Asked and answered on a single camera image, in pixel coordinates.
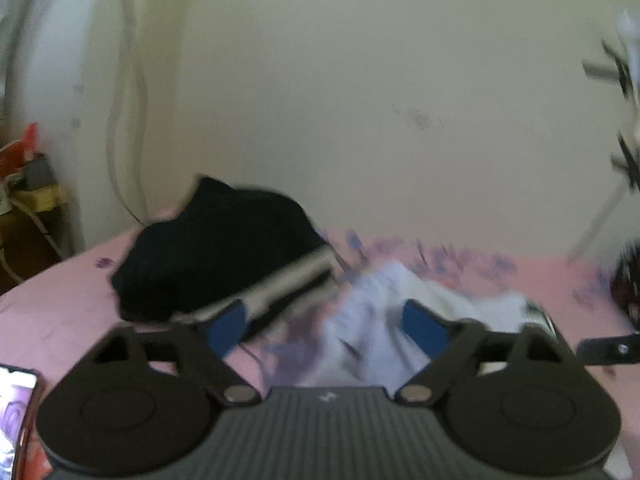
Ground cluttered side shelf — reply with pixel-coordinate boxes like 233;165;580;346
1;122;66;292

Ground black striped garment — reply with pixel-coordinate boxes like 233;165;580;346
111;177;334;339

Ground smartphone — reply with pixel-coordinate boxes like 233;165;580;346
0;363;42;480

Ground left wall cables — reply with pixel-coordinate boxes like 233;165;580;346
104;0;151;226

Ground grey wall cable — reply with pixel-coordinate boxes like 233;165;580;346
566;179;632;261

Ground white light bulb fixture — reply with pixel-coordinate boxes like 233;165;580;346
617;6;640;146

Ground white t-shirt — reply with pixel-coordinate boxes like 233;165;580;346
307;261;554;394

